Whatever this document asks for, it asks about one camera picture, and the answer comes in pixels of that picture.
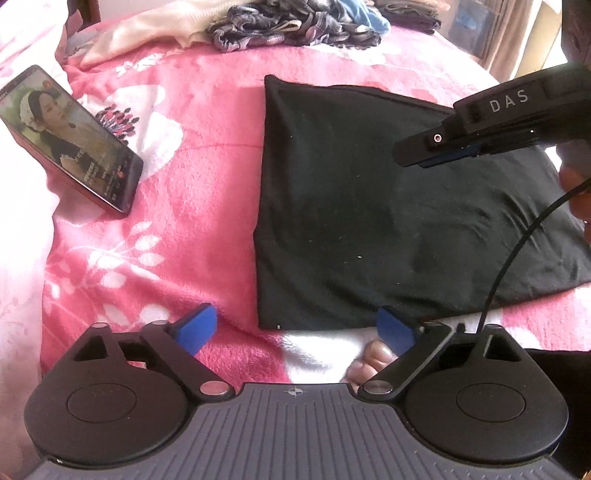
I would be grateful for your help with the light pink quilt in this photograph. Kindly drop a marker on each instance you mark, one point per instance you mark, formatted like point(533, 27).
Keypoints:
point(23, 277)

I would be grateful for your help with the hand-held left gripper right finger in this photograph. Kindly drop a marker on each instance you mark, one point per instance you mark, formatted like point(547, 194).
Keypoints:
point(395, 330)

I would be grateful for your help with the light blue garment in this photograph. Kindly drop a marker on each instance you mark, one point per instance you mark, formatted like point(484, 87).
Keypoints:
point(364, 14)

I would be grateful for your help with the person's right hand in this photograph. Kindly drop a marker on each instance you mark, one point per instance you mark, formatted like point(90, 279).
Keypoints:
point(577, 161)

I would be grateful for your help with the pink floral blanket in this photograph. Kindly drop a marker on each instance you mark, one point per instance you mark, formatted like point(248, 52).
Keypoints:
point(184, 184)

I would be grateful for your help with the blue plaid shirt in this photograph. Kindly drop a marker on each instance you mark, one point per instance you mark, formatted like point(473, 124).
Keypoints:
point(286, 27)

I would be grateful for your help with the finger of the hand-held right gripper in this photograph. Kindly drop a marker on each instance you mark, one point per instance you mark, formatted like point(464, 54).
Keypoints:
point(429, 147)

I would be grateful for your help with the smartphone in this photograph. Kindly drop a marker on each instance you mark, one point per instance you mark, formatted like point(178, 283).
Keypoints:
point(69, 134)

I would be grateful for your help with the black sweatshirt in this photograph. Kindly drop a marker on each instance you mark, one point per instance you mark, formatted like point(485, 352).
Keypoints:
point(392, 207)

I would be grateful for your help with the cream garment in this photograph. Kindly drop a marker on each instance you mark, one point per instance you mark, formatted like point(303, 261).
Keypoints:
point(152, 30)

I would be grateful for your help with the dark folded garments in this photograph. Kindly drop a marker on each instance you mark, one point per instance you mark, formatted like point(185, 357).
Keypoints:
point(411, 14)

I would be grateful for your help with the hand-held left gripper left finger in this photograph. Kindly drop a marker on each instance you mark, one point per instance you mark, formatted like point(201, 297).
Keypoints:
point(198, 330)

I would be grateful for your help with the beige curtain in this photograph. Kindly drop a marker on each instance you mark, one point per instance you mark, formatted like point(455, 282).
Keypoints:
point(512, 37)

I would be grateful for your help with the person's foot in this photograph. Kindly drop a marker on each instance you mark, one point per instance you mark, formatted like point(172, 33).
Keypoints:
point(369, 364)

